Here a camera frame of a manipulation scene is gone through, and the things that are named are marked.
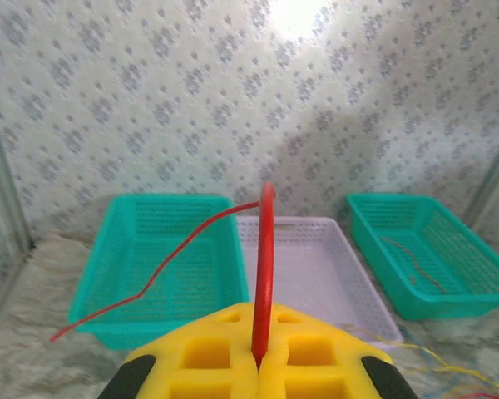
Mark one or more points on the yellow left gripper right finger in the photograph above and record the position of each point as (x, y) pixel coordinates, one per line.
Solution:
(345, 361)

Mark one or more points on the lavender plastic basket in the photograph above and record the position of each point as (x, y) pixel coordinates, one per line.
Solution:
(316, 270)

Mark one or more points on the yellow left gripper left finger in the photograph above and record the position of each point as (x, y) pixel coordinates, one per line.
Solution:
(162, 361)

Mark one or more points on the teal plastic basket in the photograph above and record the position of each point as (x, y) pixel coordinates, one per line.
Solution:
(120, 232)
(474, 266)

